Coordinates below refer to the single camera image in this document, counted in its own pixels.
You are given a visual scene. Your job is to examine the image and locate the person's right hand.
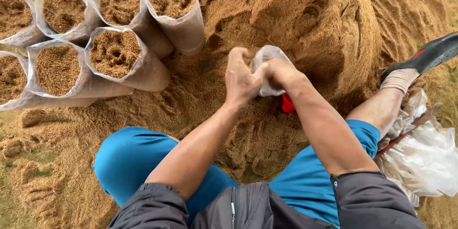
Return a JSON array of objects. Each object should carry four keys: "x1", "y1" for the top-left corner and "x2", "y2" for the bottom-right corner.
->
[{"x1": 263, "y1": 59, "x2": 305, "y2": 96}]

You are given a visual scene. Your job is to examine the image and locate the person's left hand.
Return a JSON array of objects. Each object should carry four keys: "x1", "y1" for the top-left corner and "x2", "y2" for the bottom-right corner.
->
[{"x1": 225, "y1": 47, "x2": 267, "y2": 110}]

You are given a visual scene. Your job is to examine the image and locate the clear plastic bag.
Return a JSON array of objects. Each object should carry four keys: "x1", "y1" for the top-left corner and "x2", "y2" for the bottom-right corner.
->
[{"x1": 251, "y1": 45, "x2": 295, "y2": 97}]

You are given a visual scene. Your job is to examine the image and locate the red plastic scoop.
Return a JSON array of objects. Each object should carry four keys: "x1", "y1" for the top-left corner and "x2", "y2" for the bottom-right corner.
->
[{"x1": 281, "y1": 93, "x2": 296, "y2": 114}]

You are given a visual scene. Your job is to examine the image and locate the heap of brown sawdust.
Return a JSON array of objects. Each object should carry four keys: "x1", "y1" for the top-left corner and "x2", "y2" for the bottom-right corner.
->
[{"x1": 0, "y1": 0, "x2": 458, "y2": 229}]

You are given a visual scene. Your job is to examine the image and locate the person's right leg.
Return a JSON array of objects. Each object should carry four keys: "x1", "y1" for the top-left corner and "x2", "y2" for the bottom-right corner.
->
[{"x1": 345, "y1": 87, "x2": 405, "y2": 140}]

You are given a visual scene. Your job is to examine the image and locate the beige sock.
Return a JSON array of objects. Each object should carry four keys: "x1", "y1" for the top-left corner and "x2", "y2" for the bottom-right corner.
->
[{"x1": 380, "y1": 68, "x2": 420, "y2": 96}]

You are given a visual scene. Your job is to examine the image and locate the reddish-brown stick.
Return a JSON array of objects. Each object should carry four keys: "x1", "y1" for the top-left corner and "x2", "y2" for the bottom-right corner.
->
[{"x1": 374, "y1": 103, "x2": 444, "y2": 160}]

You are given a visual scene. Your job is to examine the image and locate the group of sawdust-filled bags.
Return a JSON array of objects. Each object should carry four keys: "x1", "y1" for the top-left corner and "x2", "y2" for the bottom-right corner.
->
[{"x1": 0, "y1": 0, "x2": 205, "y2": 112}]

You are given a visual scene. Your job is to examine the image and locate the black shoe with red mark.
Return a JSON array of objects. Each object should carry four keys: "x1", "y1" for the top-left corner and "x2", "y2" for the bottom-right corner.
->
[{"x1": 381, "y1": 31, "x2": 458, "y2": 81}]

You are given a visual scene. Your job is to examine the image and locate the blue shorts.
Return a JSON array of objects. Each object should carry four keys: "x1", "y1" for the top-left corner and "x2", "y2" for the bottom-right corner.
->
[{"x1": 93, "y1": 119, "x2": 381, "y2": 228}]

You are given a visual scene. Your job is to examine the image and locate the grey zip jacket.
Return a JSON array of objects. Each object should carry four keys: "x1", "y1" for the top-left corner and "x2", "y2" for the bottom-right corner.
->
[{"x1": 107, "y1": 171, "x2": 426, "y2": 229}]

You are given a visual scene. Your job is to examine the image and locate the pile of clear plastic sheets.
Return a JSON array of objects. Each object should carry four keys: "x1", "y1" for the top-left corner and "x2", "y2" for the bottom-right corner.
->
[{"x1": 374, "y1": 87, "x2": 458, "y2": 208}]

